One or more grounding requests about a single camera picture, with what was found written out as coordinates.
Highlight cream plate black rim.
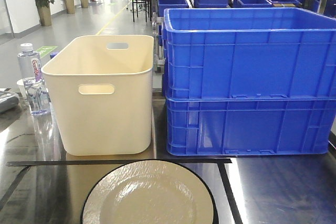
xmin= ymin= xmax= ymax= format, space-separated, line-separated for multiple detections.
xmin=80 ymin=159 xmax=218 ymax=223

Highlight lower blue plastic crate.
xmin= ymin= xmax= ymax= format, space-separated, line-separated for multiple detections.
xmin=166 ymin=98 xmax=335 ymax=156

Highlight large blue plastic crate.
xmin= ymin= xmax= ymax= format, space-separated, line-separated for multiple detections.
xmin=162 ymin=7 xmax=335 ymax=99

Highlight cream plastic bin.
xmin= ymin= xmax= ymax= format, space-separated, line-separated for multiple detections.
xmin=42 ymin=35 xmax=154 ymax=156

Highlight clear water bottle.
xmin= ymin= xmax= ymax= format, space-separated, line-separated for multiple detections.
xmin=18 ymin=43 xmax=50 ymax=116

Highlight grey device at left edge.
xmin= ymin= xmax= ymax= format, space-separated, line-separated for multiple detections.
xmin=0 ymin=91 xmax=19 ymax=113

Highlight potted plant left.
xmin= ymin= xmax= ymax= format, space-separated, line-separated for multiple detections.
xmin=35 ymin=0 xmax=55 ymax=26

